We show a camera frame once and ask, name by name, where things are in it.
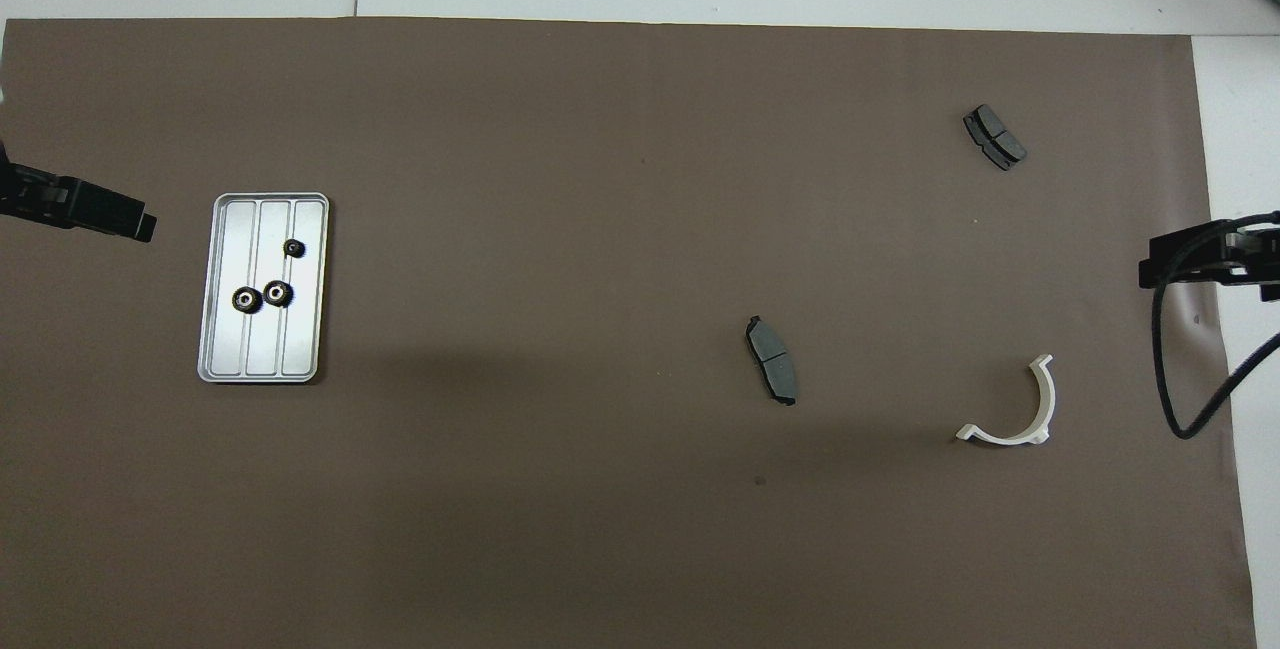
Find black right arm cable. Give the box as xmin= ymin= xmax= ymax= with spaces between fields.
xmin=1150 ymin=214 xmax=1280 ymax=440

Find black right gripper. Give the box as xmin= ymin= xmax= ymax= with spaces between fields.
xmin=1140 ymin=219 xmax=1280 ymax=302

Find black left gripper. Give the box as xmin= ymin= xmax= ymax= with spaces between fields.
xmin=0 ymin=164 xmax=158 ymax=243

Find silver metal tray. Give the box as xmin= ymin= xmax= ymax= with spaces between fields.
xmin=197 ymin=192 xmax=330 ymax=385

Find long grey brake pad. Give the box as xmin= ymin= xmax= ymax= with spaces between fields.
xmin=745 ymin=315 xmax=799 ymax=407

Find brown table mat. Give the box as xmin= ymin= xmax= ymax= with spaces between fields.
xmin=0 ymin=17 xmax=1259 ymax=649

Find white curved plastic bracket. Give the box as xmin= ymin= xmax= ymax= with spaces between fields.
xmin=955 ymin=354 xmax=1057 ymax=447

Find short grey brake pad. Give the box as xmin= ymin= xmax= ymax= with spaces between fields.
xmin=963 ymin=104 xmax=1028 ymax=172

